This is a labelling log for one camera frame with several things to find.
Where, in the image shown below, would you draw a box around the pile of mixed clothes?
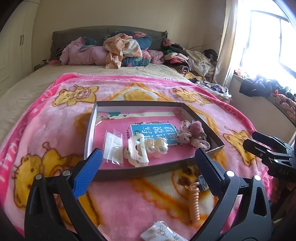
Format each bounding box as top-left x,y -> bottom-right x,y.
147,38 -> 218,82

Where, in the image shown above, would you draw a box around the beige bed sheet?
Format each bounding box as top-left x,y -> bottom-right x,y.
0,64 -> 189,142

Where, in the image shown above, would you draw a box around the pink quilt bundle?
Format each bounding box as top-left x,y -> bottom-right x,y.
59,37 -> 109,66

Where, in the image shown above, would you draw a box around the orange floral cloth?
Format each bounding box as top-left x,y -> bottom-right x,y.
103,33 -> 142,69

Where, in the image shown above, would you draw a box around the white hair claw clip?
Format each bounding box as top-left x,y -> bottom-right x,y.
124,133 -> 149,167

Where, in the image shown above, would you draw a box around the shallow dark cardboard box tray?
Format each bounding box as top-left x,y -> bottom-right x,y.
84,101 -> 224,181

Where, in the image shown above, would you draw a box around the orange spiral hair comb clip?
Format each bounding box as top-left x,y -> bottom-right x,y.
185,182 -> 200,223

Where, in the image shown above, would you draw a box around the bag of clothes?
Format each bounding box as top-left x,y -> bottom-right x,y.
196,80 -> 232,104

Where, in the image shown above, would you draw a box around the dark grey headboard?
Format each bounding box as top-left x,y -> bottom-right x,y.
50,26 -> 168,60

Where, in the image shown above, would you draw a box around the cream built-in wardrobe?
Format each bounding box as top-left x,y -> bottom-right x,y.
1,1 -> 40,95

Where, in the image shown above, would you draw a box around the cream curtain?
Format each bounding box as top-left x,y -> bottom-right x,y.
214,0 -> 239,87

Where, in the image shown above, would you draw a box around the small clear plastic bag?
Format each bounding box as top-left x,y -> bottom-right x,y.
103,129 -> 123,165

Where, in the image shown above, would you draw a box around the dark clothes on windowsill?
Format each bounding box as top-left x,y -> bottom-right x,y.
239,78 -> 295,126

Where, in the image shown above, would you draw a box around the polka-dot pink scrunchie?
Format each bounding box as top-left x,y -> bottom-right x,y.
176,120 -> 210,151

